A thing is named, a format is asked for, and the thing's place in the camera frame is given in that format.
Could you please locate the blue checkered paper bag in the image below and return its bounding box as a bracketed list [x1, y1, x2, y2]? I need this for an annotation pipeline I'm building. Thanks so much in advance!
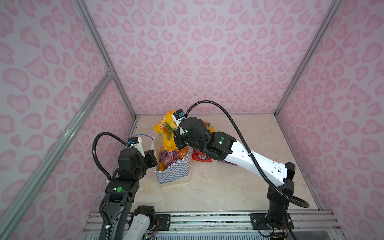
[152, 134, 193, 190]

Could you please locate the red fruit snack bag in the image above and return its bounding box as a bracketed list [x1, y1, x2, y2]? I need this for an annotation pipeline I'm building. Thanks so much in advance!
[192, 149, 212, 163]

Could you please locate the aluminium frame post right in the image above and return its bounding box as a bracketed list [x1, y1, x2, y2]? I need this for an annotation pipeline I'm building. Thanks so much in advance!
[274, 0, 344, 118]

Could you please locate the black corrugated cable left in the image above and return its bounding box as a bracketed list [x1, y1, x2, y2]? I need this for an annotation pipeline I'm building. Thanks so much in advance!
[91, 131, 130, 181]

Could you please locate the yellow snack bag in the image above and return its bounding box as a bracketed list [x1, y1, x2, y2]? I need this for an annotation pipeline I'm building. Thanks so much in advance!
[203, 121, 216, 133]
[154, 111, 178, 152]

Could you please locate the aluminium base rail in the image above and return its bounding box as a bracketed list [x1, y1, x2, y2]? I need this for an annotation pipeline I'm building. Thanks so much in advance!
[81, 210, 346, 240]

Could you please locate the purple snack bag upper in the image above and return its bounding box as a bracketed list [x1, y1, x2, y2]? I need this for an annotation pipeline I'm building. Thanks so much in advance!
[222, 161, 237, 166]

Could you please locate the purple Fox's candy bag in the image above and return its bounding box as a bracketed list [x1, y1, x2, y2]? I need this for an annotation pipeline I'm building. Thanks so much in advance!
[160, 150, 179, 171]

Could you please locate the aluminium diagonal frame bar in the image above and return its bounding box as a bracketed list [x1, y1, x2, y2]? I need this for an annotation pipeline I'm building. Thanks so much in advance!
[1, 73, 114, 240]

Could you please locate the black corrugated cable right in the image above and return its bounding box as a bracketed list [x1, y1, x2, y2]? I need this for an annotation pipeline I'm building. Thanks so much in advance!
[179, 100, 310, 209]

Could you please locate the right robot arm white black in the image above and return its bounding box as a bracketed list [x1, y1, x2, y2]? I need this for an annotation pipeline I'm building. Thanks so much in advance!
[173, 117, 296, 224]

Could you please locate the aluminium frame rail left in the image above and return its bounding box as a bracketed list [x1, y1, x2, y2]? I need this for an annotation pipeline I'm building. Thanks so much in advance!
[73, 0, 137, 120]

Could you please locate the black corrugated cable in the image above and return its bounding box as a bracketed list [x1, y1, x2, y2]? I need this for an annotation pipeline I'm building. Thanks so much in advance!
[179, 100, 310, 209]
[91, 131, 130, 181]

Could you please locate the orange corn chips bag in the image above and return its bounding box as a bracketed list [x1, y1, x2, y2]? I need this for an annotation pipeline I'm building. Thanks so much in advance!
[176, 147, 189, 161]

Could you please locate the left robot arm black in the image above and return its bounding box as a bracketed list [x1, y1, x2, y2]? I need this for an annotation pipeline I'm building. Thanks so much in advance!
[99, 148, 158, 240]

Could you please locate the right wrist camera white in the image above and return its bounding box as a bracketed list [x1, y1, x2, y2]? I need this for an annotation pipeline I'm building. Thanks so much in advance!
[171, 109, 185, 127]

